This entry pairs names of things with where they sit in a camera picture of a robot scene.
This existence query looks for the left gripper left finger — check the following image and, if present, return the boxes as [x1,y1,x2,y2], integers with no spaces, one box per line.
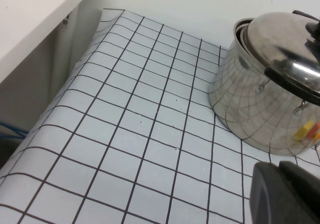
[249,161,309,224]

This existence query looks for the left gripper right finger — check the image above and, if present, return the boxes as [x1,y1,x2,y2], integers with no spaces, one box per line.
[278,160,320,224]

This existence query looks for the steel lid black knob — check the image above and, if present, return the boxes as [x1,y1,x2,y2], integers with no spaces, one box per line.
[240,12,320,94]

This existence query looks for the white black-grid table mat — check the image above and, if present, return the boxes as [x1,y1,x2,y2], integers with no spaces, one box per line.
[0,8,320,224]

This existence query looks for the white board edge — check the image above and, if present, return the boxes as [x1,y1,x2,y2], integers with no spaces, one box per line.
[0,0,101,86]

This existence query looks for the stainless steel pot black handles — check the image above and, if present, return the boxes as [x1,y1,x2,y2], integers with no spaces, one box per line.
[207,10,320,156]

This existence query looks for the blue cable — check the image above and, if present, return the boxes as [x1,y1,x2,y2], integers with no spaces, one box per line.
[0,124,30,140]

